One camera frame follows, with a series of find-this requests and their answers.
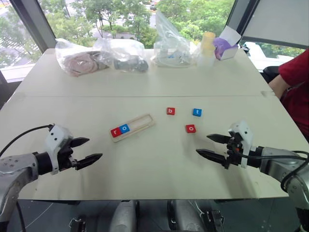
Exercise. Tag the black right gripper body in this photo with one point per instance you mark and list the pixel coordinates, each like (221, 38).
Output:
(234, 152)

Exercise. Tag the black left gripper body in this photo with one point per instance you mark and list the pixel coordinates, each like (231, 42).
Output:
(64, 154)

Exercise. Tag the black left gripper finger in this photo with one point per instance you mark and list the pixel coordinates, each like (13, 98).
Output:
(79, 142)
(88, 160)

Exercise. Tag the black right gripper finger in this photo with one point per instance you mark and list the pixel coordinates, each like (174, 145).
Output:
(213, 156)
(220, 139)

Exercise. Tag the red letter o block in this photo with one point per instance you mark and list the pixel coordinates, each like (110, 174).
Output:
(190, 128)

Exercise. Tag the blue letter t block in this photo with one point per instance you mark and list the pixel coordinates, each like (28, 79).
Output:
(197, 112)

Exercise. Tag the red letter r block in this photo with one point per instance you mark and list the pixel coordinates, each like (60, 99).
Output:
(115, 132)

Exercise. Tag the blue letter o block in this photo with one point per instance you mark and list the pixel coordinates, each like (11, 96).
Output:
(124, 128)

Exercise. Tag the red letter b block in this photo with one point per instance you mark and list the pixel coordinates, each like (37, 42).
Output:
(170, 111)

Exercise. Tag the wooden letter tray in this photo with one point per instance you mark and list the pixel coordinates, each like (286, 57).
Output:
(142, 123)

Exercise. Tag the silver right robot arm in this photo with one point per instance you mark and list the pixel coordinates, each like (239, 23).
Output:
(277, 164)

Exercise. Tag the person's bare forearm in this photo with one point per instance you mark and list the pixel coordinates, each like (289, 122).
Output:
(277, 85)

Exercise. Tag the grey rounded robot leg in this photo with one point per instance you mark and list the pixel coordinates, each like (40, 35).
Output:
(187, 217)
(123, 217)

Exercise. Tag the plastic bag with pink items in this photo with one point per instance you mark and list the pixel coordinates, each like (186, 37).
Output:
(77, 62)

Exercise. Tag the black chair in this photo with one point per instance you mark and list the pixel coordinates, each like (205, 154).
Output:
(270, 72)

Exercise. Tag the person in red shirt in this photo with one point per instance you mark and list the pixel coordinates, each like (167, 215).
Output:
(298, 96)

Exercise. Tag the purple and white box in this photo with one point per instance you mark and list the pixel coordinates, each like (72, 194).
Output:
(223, 48)

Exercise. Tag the plastic bag with grey object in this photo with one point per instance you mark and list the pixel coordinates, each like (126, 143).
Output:
(130, 64)

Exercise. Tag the bagged yellow cup stack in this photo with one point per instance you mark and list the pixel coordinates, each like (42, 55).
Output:
(207, 46)

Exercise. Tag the grey roller blind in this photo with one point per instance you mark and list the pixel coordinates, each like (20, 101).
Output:
(280, 19)

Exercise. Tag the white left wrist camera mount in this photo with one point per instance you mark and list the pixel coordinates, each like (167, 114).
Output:
(56, 135)

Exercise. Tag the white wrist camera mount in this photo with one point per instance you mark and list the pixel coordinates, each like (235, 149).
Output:
(56, 135)
(243, 131)

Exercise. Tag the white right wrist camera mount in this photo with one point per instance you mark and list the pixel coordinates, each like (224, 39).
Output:
(243, 131)

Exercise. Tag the dark window frame pillar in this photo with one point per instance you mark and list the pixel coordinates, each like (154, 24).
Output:
(36, 24)

